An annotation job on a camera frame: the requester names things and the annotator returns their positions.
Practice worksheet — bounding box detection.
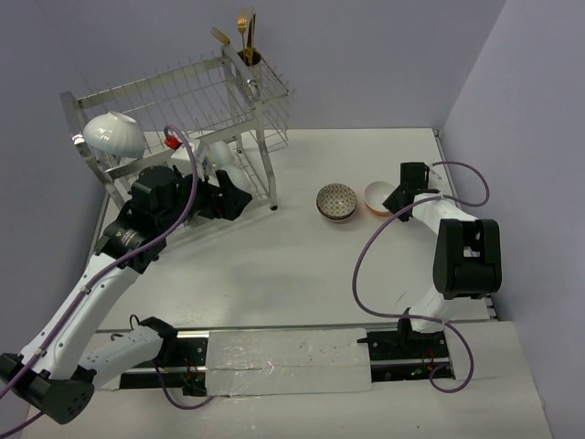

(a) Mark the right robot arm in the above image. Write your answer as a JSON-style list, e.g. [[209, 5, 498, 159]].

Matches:
[[383, 162, 502, 358]]

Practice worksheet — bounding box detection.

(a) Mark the white bowl front stack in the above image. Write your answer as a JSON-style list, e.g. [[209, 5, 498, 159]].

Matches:
[[221, 165, 252, 195]]

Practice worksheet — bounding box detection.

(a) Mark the taped white cover sheet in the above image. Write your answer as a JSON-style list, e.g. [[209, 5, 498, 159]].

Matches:
[[205, 328, 372, 396]]

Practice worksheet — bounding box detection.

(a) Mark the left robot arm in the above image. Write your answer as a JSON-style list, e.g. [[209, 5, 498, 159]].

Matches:
[[1, 166, 252, 424]]

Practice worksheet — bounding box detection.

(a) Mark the brown lattice pattern bowl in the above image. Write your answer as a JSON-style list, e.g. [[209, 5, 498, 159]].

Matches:
[[315, 183, 357, 220]]

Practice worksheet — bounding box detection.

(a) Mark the gold fork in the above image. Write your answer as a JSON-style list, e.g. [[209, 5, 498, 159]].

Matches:
[[237, 7, 250, 56]]

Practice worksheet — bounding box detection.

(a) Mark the stainless steel dish rack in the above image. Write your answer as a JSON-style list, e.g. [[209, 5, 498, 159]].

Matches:
[[60, 50, 290, 210]]

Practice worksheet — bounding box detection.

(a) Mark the white orange bottom bowl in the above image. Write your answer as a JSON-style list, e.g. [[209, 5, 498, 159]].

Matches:
[[363, 180, 396, 217]]

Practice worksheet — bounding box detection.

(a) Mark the black mounting rail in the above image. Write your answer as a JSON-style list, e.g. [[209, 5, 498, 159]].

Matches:
[[120, 327, 453, 397]]

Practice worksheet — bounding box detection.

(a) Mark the perforated steel cutlery holder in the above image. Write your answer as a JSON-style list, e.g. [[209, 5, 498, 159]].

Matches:
[[222, 45, 262, 102]]

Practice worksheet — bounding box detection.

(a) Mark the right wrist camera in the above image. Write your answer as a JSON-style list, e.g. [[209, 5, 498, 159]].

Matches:
[[428, 166, 442, 182]]

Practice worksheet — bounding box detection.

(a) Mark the white bowl brown pattern stack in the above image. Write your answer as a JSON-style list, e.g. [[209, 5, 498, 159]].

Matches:
[[82, 111, 146, 159]]

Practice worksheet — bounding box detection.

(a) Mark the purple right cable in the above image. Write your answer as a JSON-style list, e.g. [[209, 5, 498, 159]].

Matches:
[[352, 160, 493, 394]]

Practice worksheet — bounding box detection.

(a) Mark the blue floral bowl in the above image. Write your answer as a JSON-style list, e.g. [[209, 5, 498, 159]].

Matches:
[[200, 155, 213, 176]]

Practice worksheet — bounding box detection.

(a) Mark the gold knife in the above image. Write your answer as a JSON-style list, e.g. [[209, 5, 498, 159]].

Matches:
[[246, 13, 256, 66]]

